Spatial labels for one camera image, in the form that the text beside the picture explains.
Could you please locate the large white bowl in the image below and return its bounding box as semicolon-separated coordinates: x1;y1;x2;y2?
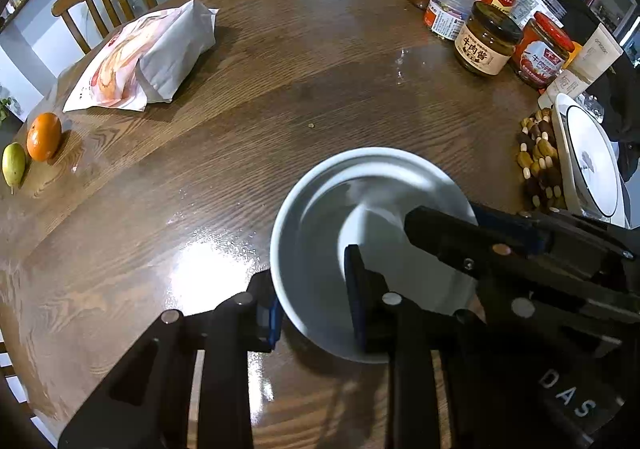
270;147;478;364

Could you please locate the dark cabinet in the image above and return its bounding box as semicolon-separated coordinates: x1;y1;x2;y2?
530;0;640;55

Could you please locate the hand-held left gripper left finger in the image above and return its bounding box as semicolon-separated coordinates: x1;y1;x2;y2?
57;269;285;449

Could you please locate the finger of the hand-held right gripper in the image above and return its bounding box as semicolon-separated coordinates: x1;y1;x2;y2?
472;203;640;290
404;206;640;319

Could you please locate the white carton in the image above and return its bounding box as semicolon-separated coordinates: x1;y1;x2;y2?
537;69;593;110

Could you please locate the white kitchen scale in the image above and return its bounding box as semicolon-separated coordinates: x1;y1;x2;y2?
552;93;628;229

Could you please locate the white red snack bag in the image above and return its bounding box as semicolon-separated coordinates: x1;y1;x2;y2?
62;0;219;112

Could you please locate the wooden beaded trivet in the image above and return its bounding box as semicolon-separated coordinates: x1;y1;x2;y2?
515;108;568;212

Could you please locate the orange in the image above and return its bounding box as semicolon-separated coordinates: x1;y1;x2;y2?
26;112;63;162

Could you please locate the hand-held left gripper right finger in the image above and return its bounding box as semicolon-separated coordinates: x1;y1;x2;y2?
344;244;501;449

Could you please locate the white tube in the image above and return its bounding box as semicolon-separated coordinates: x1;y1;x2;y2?
567;24;625;85

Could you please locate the yellow-green pear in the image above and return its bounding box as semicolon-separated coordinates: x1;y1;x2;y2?
1;142;26;195

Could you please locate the dark cloth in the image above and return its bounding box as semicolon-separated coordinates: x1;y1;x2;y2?
602;54;640;182

